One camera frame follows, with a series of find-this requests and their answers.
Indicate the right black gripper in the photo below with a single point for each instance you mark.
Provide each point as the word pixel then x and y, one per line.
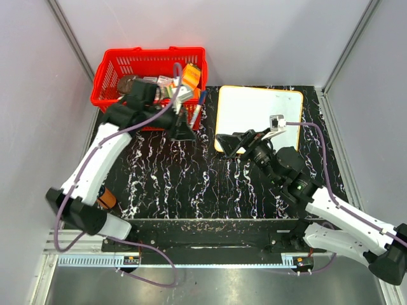
pixel 230 143

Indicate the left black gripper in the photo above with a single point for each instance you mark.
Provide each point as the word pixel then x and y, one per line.
pixel 182 131

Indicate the white whiteboard with orange frame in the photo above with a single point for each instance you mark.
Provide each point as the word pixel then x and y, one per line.
pixel 243 108

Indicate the blue capped whiteboard marker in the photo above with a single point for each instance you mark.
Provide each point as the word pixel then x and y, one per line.
pixel 198 107

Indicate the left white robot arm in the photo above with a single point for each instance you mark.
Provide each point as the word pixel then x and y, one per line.
pixel 75 201

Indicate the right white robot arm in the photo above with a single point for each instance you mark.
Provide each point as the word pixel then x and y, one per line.
pixel 378 245

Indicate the pink white small box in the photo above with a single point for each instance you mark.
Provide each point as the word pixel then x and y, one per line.
pixel 164 81

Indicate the orange juice carton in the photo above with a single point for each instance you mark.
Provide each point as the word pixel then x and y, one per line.
pixel 191 76

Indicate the teal small box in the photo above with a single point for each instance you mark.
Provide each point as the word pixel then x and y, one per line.
pixel 150 79

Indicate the brown round bread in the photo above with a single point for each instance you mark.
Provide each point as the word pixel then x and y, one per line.
pixel 125 84

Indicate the red plastic shopping basket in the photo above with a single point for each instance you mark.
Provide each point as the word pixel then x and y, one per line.
pixel 118 63

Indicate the orange cylindrical bottle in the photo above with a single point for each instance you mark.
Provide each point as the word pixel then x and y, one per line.
pixel 106 198

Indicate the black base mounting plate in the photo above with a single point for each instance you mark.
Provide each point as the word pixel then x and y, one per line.
pixel 211 242

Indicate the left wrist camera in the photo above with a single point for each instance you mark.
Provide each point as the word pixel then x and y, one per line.
pixel 184 94

